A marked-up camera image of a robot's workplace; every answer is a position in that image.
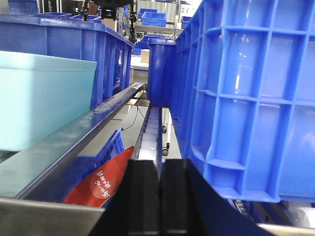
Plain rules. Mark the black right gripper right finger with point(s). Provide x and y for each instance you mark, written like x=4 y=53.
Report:
x=190 y=207

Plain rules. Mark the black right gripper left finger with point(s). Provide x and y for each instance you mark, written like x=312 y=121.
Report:
x=134 y=211

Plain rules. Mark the light blue plastic bin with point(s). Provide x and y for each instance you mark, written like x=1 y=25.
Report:
x=39 y=94

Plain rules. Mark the blue bin on background rack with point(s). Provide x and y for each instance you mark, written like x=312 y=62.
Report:
x=157 y=19

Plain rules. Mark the red snack package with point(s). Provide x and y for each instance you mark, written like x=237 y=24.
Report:
x=101 y=185

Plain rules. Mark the grey roller track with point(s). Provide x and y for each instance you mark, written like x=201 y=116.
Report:
x=148 y=144

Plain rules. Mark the blue crate lower shelf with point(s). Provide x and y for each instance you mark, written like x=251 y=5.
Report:
x=57 y=186

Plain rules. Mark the steel front shelf beam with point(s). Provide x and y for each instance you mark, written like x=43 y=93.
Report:
x=32 y=218

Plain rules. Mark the large blue crate right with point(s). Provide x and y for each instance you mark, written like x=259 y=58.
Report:
x=244 y=98

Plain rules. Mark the large blue crate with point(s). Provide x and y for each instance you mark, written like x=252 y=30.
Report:
x=244 y=98
x=73 y=39

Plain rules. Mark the blue crate far centre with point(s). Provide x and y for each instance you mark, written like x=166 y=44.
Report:
x=161 y=75

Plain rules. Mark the large blue crate left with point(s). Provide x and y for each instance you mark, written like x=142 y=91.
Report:
x=73 y=39

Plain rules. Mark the stainless steel shelf rail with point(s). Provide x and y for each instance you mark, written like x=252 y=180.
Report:
x=23 y=171

